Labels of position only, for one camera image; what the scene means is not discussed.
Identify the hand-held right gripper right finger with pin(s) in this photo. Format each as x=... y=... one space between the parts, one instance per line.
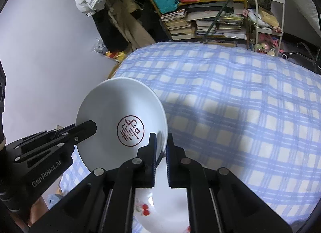
x=169 y=155

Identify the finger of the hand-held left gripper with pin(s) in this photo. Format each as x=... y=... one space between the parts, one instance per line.
x=82 y=131

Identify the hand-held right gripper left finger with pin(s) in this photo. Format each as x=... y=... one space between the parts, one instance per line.
x=153 y=152

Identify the large red patterned bowl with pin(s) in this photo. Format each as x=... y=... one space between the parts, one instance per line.
x=112 y=107

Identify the white cherry print plate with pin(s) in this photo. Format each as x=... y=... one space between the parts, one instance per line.
x=163 y=205

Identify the blue plaid tablecloth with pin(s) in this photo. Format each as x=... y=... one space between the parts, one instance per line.
x=225 y=122

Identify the snack bag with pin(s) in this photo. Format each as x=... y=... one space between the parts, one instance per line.
x=110 y=51

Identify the black hanging cloth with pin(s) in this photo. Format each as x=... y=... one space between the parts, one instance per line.
x=107 y=29

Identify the beige cardboard sheet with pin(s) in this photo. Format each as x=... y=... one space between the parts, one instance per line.
x=135 y=27

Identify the stack of books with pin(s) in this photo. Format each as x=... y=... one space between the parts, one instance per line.
x=200 y=24

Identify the yellow wooden shelf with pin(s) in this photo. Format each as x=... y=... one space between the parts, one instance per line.
x=153 y=2

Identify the green pole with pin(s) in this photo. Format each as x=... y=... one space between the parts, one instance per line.
x=220 y=2

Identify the brown cardboard box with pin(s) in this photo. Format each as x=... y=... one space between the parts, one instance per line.
x=268 y=17

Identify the white metal cart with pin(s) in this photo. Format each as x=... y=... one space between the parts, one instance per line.
x=269 y=9

